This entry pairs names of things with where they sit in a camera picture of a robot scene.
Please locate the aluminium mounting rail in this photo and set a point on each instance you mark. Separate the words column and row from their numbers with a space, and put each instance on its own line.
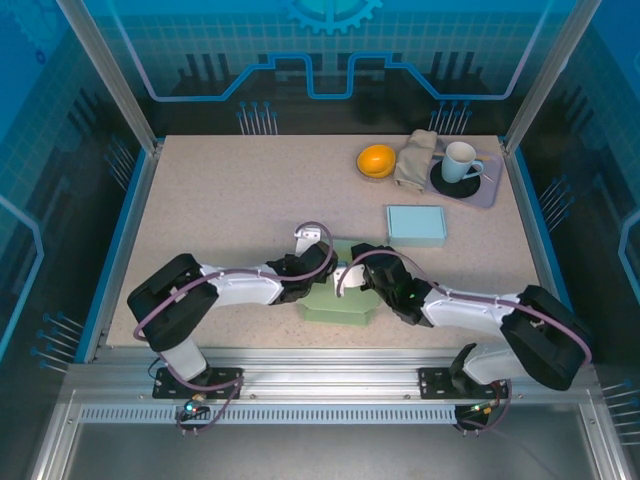
column 330, row 370

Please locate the light green paper box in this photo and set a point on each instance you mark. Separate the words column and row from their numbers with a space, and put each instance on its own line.
column 340, row 310

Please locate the thin wooden stick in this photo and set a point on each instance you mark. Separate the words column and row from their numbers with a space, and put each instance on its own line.
column 487, row 176

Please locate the white mug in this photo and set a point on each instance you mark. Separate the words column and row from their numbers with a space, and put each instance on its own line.
column 455, row 167

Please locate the beige folded cloth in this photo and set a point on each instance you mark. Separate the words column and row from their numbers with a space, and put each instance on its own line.
column 412, row 165

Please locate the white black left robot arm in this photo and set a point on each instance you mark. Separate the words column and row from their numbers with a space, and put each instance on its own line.
column 245, row 290

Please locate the aluminium side rail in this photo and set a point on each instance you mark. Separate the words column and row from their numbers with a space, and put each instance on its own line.
column 524, row 200
column 138, row 200

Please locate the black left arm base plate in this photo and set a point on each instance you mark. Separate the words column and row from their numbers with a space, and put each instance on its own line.
column 225, row 382

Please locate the aluminium frame post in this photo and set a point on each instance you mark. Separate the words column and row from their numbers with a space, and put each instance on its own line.
column 540, row 75
column 114, row 75

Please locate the black round coaster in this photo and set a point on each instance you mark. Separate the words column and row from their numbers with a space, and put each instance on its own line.
column 457, row 191

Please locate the light blue paper box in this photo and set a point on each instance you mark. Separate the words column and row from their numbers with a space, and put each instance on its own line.
column 415, row 222

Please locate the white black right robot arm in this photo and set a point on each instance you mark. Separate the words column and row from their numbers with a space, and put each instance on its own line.
column 460, row 310

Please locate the orange yellow bowl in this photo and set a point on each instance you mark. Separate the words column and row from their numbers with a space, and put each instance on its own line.
column 375, row 159

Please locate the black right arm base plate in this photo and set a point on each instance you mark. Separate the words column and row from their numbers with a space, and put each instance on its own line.
column 435, row 382

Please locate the lavender tray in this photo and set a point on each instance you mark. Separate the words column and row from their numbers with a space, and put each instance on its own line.
column 490, row 192

